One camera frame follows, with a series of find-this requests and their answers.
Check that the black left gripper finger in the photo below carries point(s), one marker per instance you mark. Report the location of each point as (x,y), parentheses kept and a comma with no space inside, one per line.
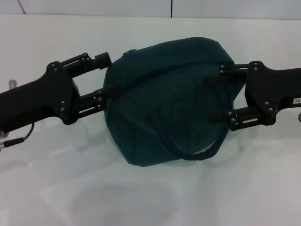
(101,60)

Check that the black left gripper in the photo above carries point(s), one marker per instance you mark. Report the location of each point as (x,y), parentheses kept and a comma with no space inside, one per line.
(35,99)

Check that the teal blue insulated bag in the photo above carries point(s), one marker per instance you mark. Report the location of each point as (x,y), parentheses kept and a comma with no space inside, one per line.
(164,113)

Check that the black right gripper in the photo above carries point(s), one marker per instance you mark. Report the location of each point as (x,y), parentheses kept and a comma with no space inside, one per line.
(270,87)

